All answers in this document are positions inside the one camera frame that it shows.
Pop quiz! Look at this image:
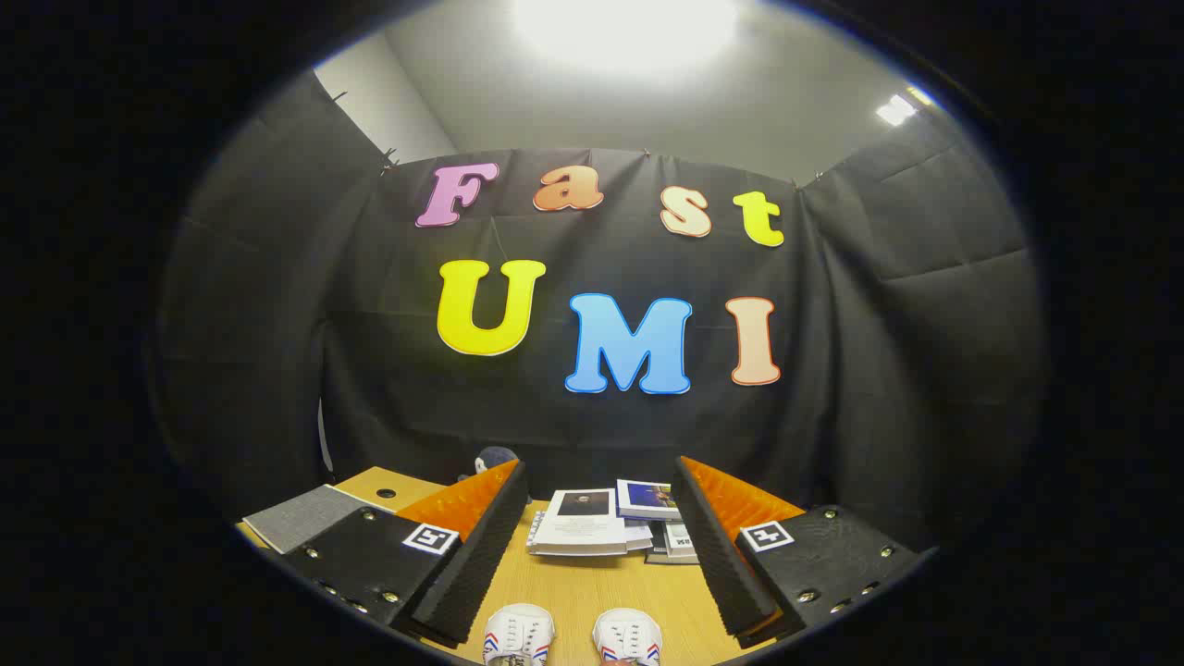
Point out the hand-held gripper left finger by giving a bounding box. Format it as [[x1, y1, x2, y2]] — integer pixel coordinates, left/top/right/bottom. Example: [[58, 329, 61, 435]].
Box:
[[282, 460, 530, 648]]

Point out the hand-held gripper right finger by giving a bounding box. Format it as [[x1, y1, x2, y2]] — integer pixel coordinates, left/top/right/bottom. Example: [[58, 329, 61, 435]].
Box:
[[671, 455, 926, 648]]

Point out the white shoe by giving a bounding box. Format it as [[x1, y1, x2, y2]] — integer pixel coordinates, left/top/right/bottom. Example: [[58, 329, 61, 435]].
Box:
[[481, 603, 556, 666], [592, 606, 664, 666]]

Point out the grey fabric storage box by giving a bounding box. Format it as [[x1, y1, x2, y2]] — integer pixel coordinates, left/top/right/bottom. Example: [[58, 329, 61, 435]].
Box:
[[242, 484, 399, 554]]

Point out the dark cover book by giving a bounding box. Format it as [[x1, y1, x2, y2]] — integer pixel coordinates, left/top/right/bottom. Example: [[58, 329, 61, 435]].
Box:
[[645, 521, 700, 565]]

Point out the thin white book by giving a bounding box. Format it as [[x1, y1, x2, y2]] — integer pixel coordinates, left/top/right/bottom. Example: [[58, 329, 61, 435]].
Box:
[[527, 513, 654, 556]]

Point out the book with blue picture cover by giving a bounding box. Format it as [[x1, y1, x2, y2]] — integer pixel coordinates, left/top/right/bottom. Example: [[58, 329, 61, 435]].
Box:
[[617, 479, 683, 521]]

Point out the penguin plush toy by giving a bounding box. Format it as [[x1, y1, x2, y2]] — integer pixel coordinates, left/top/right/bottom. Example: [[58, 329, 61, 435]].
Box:
[[458, 447, 521, 482]]

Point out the white book with dark portrait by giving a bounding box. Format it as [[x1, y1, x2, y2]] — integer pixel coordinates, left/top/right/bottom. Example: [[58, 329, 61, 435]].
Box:
[[527, 488, 639, 556]]

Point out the rectangular ceiling light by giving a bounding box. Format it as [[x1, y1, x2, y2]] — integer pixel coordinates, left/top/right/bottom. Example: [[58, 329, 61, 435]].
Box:
[[876, 85, 936, 129]]

